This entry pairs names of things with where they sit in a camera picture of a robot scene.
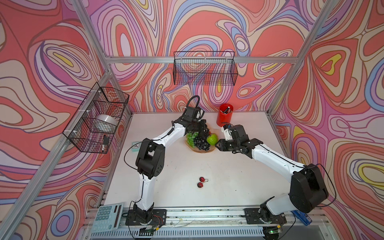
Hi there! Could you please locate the green grape bunch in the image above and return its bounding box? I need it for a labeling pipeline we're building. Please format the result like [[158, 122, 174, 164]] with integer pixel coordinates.
[[186, 132, 199, 148]]

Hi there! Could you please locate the dark purple grape bunch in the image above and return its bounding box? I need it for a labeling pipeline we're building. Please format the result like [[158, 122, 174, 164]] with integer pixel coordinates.
[[195, 137, 211, 152]]

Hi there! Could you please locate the green fake apple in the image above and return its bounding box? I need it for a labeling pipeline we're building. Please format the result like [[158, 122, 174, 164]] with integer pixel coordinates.
[[206, 134, 219, 146]]

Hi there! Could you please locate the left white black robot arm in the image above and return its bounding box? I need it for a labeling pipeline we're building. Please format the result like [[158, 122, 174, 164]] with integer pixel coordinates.
[[133, 107, 210, 224]]

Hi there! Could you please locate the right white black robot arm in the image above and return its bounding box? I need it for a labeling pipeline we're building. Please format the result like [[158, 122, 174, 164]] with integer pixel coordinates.
[[215, 124, 329, 224]]

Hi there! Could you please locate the pink faceted fruit bowl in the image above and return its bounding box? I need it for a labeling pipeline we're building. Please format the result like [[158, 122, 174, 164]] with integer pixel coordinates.
[[185, 131, 219, 153]]

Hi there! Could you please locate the red plastic cup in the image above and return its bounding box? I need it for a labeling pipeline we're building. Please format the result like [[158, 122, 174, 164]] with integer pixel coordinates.
[[216, 104, 234, 127]]

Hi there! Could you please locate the red cherry pair upper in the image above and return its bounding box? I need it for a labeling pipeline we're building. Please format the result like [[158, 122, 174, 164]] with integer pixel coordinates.
[[197, 177, 209, 188]]

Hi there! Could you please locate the small teal alarm clock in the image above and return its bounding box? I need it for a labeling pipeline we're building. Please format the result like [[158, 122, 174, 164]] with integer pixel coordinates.
[[131, 142, 142, 152]]

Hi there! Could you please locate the white tape roll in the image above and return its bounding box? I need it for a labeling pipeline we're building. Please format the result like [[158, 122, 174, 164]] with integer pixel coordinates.
[[94, 114, 118, 134]]

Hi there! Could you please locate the blue stapler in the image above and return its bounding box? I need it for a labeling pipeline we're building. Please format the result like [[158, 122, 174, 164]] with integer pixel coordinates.
[[292, 210, 313, 226]]

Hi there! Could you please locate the grey calculator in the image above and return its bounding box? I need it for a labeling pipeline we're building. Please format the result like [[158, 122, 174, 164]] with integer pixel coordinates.
[[91, 203, 124, 233]]

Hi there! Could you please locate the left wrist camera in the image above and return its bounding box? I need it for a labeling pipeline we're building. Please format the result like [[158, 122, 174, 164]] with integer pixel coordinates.
[[182, 107, 201, 122]]

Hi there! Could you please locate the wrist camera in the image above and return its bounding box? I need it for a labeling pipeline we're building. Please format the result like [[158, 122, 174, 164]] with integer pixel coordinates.
[[182, 107, 201, 122], [221, 124, 233, 141]]

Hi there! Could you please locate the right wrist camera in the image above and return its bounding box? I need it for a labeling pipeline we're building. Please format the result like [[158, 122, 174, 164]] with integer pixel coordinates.
[[221, 124, 233, 141]]

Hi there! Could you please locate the back black wire basket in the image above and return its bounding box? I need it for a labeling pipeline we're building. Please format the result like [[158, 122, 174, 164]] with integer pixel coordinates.
[[173, 50, 238, 86]]

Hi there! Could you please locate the black wire basket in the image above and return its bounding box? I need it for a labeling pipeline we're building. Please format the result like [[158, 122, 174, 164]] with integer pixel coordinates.
[[173, 50, 238, 86], [63, 83, 130, 154]]

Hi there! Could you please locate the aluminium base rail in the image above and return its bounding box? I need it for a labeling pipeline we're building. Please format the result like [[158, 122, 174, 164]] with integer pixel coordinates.
[[79, 206, 336, 240]]

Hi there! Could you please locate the left black wire basket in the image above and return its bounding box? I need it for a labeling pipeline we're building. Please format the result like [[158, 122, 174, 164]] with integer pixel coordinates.
[[63, 83, 130, 154]]

